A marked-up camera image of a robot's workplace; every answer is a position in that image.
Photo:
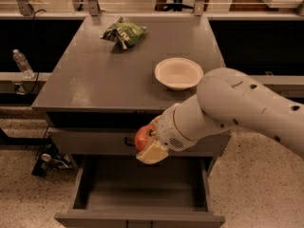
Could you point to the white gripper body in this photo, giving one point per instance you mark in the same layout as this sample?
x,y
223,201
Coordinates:
x,y
167,128

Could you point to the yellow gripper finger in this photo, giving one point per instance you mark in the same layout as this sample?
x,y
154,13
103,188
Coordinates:
x,y
155,120
153,153

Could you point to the red apple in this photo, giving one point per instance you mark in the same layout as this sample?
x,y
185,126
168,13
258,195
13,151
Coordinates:
x,y
143,135

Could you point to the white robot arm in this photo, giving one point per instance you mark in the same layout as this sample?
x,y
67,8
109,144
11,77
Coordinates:
x,y
225,98

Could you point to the grey drawer cabinet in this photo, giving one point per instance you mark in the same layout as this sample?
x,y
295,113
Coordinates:
x,y
98,85

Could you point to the open middle grey drawer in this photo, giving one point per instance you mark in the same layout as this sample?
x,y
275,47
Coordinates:
x,y
121,192

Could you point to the closed top grey drawer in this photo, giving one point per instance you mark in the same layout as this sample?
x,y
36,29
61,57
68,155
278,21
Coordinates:
x,y
100,141

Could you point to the white paper bowl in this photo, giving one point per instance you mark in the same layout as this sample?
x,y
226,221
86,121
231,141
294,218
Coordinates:
x,y
178,73

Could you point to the green chip bag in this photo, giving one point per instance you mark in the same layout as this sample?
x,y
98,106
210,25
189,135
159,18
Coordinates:
x,y
127,34

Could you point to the clear plastic water bottle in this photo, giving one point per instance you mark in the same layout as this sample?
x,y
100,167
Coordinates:
x,y
23,64

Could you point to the black drawer handle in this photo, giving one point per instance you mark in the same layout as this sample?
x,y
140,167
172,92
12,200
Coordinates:
x,y
127,142

